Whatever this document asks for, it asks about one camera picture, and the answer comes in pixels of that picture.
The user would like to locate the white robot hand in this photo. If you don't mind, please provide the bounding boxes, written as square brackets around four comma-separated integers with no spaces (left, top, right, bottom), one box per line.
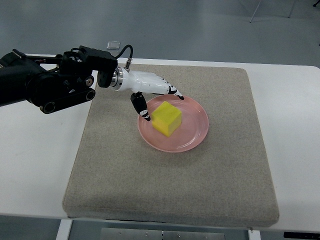
[111,67,185,122]

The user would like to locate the yellow foam block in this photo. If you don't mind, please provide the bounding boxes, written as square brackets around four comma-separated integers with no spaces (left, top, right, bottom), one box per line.
[151,101,182,137]

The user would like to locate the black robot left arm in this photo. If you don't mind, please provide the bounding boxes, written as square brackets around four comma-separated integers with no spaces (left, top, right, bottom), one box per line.
[0,44,184,121]

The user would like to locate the pink plastic plate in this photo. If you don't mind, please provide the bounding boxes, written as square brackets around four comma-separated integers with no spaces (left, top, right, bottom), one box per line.
[137,95,209,153]

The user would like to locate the clear floor socket cover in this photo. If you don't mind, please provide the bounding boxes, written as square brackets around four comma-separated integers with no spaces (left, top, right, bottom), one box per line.
[107,41,121,50]

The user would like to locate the beige fabric mat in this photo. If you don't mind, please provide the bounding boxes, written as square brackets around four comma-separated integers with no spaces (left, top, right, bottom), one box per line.
[62,64,279,228]

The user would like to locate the white table leg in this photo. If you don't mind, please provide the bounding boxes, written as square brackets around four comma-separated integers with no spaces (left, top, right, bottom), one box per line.
[55,219,73,240]

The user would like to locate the metal chair legs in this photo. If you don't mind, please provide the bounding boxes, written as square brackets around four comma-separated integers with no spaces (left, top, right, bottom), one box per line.
[248,0,320,23]

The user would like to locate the grey metal base plate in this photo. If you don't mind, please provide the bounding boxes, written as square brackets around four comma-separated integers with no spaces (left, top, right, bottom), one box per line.
[100,227,226,240]

